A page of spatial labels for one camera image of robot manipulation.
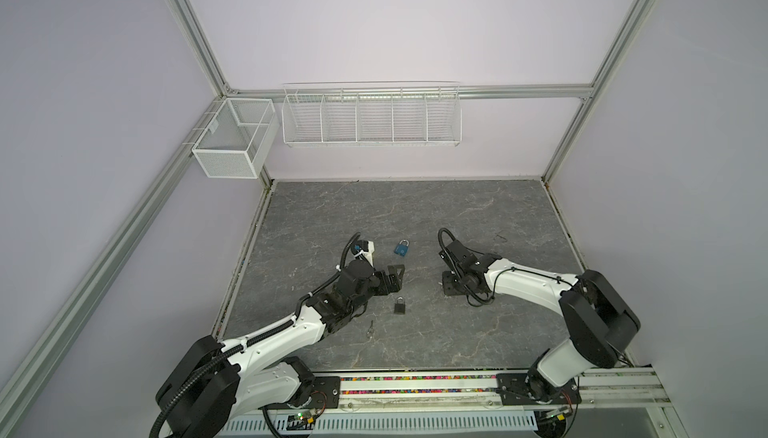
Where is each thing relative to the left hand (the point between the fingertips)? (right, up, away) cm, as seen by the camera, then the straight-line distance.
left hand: (392, 273), depth 82 cm
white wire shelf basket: (-7, +49, +17) cm, 52 cm away
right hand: (+18, -6, +9) cm, 21 cm away
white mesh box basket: (-54, +42, +20) cm, 71 cm away
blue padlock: (+3, +4, +20) cm, 21 cm away
